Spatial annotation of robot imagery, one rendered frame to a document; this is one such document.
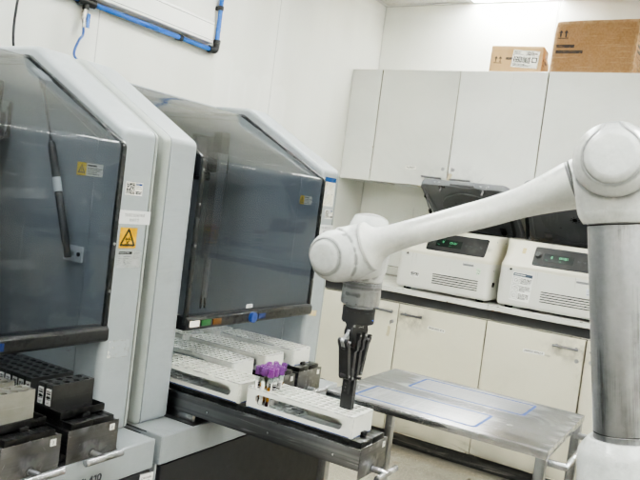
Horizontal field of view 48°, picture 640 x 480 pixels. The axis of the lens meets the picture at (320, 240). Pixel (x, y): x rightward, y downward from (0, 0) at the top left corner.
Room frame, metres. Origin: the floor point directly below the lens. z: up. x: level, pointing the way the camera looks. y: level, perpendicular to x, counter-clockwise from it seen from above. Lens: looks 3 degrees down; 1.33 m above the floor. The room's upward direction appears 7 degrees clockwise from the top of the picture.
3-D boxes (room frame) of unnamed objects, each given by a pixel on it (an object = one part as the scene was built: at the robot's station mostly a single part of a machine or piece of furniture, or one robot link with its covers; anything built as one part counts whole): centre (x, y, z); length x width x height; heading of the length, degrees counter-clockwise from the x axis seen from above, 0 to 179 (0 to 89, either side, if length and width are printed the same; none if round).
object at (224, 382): (1.85, 0.25, 0.83); 0.30 x 0.10 x 0.06; 59
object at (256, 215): (2.19, 0.37, 1.28); 0.61 x 0.51 x 0.63; 149
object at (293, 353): (2.31, 0.14, 0.83); 0.30 x 0.10 x 0.06; 59
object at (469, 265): (4.22, -0.85, 1.22); 0.62 x 0.56 x 0.64; 147
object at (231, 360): (2.05, 0.29, 0.83); 0.30 x 0.10 x 0.06; 59
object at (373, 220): (1.62, -0.10, 1.24); 0.13 x 0.11 x 0.16; 156
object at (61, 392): (1.52, 0.49, 0.85); 0.12 x 0.02 x 0.06; 149
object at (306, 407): (1.69, -0.02, 0.83); 0.30 x 0.10 x 0.06; 59
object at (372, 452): (1.76, 0.10, 0.78); 0.73 x 0.14 x 0.09; 59
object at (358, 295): (1.63, -0.11, 1.13); 0.09 x 0.09 x 0.06
